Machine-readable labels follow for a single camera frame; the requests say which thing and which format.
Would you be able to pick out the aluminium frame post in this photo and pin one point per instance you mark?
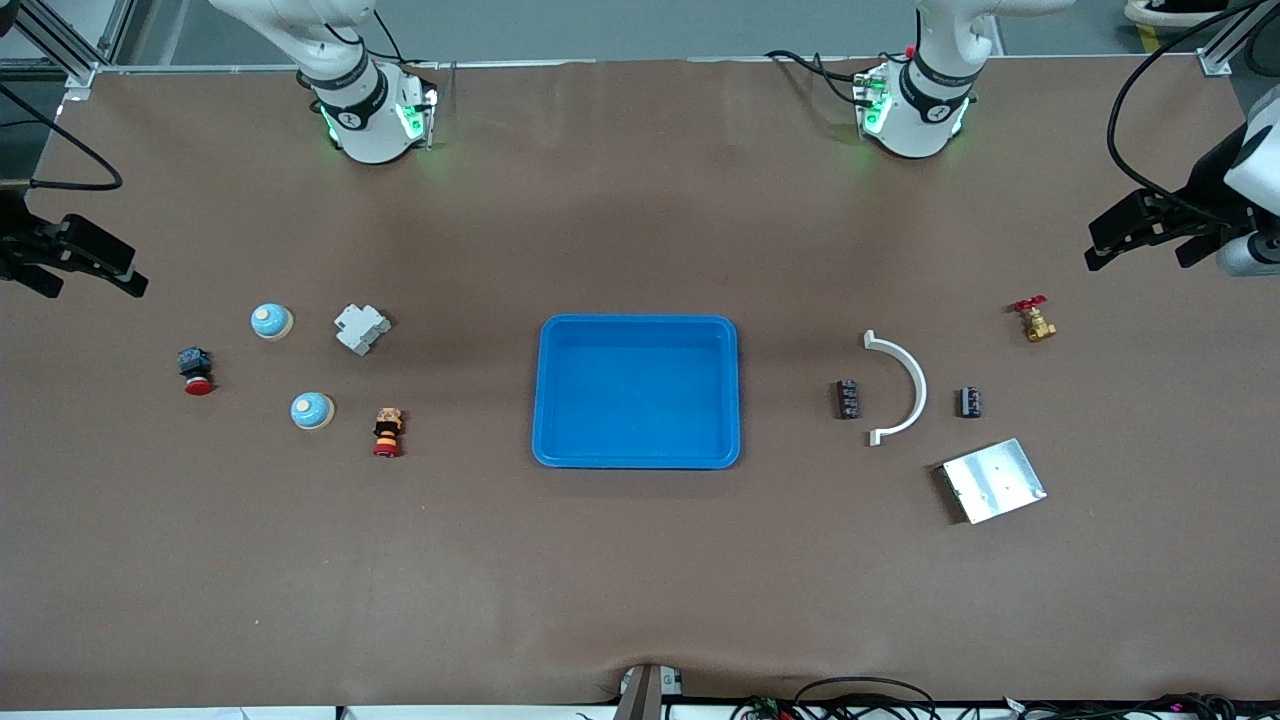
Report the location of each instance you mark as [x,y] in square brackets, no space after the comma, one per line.
[1215,65]
[80,76]

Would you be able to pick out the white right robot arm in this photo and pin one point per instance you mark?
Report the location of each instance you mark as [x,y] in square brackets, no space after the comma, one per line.
[370,120]

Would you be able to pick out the white curved pipe clamp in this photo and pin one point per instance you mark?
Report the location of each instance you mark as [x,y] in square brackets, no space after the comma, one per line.
[920,390]

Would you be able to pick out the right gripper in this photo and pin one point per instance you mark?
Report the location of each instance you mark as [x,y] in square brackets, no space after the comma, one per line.
[14,243]

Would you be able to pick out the white shoe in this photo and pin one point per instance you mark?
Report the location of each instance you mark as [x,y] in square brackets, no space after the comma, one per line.
[1170,12]

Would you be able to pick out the blue plastic tray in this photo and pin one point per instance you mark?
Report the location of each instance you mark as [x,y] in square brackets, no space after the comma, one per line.
[640,400]

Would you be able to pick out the grey brown mounting bracket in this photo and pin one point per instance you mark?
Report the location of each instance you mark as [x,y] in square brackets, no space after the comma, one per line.
[645,695]

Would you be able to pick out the orange red stacked button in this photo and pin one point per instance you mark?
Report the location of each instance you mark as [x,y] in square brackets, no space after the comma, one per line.
[388,430]

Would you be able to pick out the red push button black block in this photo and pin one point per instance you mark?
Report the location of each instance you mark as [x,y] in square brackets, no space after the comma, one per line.
[196,362]

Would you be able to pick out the white grey plastic terminal block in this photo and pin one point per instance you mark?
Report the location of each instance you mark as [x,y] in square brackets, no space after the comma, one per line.
[360,328]

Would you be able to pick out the brown table cover mat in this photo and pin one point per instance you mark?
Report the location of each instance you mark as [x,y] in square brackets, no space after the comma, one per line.
[640,580]

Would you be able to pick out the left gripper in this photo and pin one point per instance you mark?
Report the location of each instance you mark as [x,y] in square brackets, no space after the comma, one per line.
[1203,188]

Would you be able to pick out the silver metal plate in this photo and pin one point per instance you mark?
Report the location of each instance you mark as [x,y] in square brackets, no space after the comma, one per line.
[995,482]

